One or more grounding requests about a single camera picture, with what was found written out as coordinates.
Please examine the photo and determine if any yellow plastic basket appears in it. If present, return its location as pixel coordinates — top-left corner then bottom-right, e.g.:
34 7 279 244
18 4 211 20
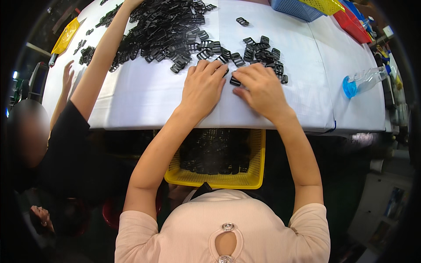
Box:
164 129 266 190

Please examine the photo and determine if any red plastic basket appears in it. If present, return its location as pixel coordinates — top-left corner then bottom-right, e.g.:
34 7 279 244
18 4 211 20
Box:
332 6 372 44

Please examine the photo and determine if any cluttered side shelf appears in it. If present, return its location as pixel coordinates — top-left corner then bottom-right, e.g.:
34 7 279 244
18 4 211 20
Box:
370 25 413 133

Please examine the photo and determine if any person's right hand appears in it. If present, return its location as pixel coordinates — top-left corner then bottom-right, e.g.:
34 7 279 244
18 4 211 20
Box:
232 62 294 123

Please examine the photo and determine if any heap of buckles in basket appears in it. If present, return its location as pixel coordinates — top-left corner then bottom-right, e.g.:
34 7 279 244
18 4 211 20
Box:
179 129 251 175

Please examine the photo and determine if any white table cover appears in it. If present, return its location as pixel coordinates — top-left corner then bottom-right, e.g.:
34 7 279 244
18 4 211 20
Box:
42 0 387 133

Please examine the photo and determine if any blue plastic basket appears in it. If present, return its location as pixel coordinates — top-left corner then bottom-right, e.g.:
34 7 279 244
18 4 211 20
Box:
268 0 325 23

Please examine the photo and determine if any white cabinet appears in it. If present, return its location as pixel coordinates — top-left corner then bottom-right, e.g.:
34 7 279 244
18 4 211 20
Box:
347 158 416 262

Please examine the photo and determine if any person's left hand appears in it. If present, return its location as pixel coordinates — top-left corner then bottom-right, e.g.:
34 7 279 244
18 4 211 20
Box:
179 60 230 121

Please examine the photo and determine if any red stool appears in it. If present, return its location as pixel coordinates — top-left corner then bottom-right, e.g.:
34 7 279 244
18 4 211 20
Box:
102 192 162 231

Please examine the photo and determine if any yellow plastic tray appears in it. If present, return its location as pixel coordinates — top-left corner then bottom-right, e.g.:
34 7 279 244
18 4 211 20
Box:
51 17 81 55

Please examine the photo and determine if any person's body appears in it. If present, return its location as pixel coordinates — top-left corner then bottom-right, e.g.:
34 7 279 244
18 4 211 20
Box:
114 182 331 263

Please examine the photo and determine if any small yellow mesh basket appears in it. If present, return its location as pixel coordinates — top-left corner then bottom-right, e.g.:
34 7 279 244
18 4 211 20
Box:
298 0 345 16

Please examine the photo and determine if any small cluster of black buckles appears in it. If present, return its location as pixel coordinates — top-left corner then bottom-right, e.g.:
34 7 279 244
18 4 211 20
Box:
230 35 289 84

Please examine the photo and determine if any scattered group of black buckles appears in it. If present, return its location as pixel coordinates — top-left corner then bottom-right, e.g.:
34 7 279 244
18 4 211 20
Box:
73 3 123 66

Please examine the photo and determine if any large pile of black buckles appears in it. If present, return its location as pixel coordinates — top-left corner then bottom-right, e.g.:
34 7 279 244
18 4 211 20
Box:
109 0 231 74

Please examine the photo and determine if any clear bottle with blue liquid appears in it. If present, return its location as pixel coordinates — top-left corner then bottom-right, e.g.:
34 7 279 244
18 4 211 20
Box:
342 66 392 99

